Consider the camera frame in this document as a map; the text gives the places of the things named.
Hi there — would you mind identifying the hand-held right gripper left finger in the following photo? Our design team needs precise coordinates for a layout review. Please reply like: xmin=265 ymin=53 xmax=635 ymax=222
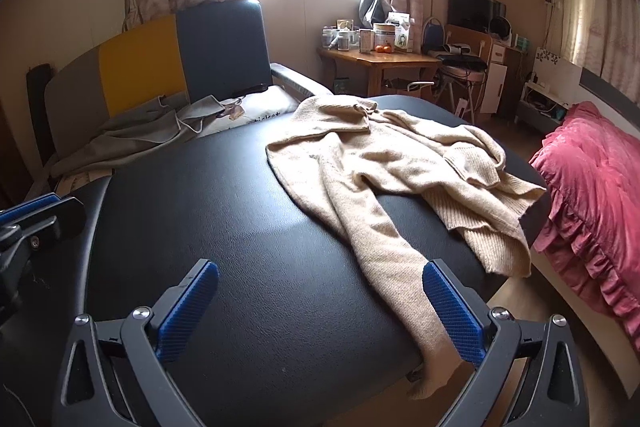
xmin=52 ymin=258 xmax=221 ymax=427

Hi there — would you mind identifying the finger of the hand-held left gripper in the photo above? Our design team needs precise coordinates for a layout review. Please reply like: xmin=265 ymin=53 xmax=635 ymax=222
xmin=0 ymin=193 xmax=87 ymax=258

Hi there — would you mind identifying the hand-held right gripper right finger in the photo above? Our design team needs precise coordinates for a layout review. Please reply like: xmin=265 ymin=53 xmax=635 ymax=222
xmin=421 ymin=258 xmax=588 ymax=427

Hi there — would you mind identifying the beige knitted sweater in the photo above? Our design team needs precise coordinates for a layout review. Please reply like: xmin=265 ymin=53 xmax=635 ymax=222
xmin=265 ymin=96 xmax=547 ymax=400

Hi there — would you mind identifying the beige printed cushion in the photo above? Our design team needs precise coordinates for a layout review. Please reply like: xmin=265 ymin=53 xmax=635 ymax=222
xmin=52 ymin=169 xmax=117 ymax=196

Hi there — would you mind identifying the grey garment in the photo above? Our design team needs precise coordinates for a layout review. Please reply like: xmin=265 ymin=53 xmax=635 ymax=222
xmin=50 ymin=94 xmax=246 ymax=180

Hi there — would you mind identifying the grey yellow blue sofa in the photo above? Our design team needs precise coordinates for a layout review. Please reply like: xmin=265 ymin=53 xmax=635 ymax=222
xmin=27 ymin=0 xmax=335 ymax=188

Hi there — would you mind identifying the pink ruffled quilt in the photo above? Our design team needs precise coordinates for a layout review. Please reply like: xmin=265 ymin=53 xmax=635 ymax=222
xmin=529 ymin=101 xmax=640 ymax=353

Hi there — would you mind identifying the white printed pillow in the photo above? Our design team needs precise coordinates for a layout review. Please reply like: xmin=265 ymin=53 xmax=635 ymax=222
xmin=200 ymin=86 xmax=301 ymax=138

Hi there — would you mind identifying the white low shelf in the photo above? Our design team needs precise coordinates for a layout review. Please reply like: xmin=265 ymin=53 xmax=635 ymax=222
xmin=516 ymin=72 xmax=572 ymax=124

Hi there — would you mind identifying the white small cabinet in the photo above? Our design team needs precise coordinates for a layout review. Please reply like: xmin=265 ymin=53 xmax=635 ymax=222
xmin=477 ymin=42 xmax=509 ymax=115

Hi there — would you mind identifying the round stool with white legs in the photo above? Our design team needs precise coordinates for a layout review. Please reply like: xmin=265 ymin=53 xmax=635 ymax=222
xmin=432 ymin=56 xmax=489 ymax=125

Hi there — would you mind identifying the wooden desk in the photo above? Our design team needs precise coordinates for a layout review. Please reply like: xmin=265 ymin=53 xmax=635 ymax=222
xmin=317 ymin=46 xmax=442 ymax=98

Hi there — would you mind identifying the white board with leaf decals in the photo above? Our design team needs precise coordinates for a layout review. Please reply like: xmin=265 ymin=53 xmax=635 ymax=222
xmin=531 ymin=46 xmax=585 ymax=94

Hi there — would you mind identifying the blue round bag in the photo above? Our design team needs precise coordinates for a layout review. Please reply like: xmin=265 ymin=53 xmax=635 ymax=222
xmin=421 ymin=17 xmax=446 ymax=54

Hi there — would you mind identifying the green and white box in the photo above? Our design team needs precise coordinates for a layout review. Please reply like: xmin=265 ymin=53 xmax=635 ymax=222
xmin=394 ymin=24 xmax=414 ymax=53

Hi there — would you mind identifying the black round fan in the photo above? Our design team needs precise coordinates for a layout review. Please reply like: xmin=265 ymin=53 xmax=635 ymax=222
xmin=489 ymin=17 xmax=512 ymax=44

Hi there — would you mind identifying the black flat screen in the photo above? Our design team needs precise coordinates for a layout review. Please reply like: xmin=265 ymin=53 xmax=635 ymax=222
xmin=447 ymin=0 xmax=507 ymax=35

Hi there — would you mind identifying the pale striped curtain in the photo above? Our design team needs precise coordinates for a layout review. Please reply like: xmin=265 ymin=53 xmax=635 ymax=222
xmin=555 ymin=0 xmax=640 ymax=102

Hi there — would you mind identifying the light bed frame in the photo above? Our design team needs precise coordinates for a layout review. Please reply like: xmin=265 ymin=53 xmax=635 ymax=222
xmin=530 ymin=249 xmax=640 ymax=400

